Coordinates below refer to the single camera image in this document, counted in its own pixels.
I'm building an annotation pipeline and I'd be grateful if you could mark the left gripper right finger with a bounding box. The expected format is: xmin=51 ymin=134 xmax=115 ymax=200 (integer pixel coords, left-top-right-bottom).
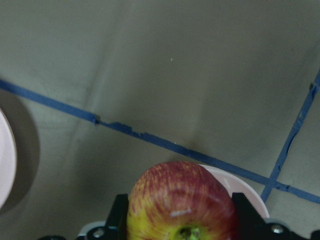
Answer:
xmin=231 ymin=192 xmax=266 ymax=240

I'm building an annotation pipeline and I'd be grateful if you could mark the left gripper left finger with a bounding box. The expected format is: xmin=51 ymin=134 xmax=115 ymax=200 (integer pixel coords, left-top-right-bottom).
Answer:
xmin=104 ymin=193 xmax=129 ymax=240

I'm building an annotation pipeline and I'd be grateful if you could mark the red yellow apple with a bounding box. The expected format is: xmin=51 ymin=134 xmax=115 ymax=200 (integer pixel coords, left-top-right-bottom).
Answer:
xmin=126 ymin=161 xmax=240 ymax=240

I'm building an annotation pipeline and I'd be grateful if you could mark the pink bowl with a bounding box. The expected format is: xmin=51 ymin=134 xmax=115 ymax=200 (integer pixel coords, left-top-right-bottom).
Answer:
xmin=0 ymin=109 xmax=17 ymax=208

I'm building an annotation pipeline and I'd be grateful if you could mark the pink plate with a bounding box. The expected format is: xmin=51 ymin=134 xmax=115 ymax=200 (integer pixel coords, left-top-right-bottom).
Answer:
xmin=200 ymin=164 xmax=270 ymax=219

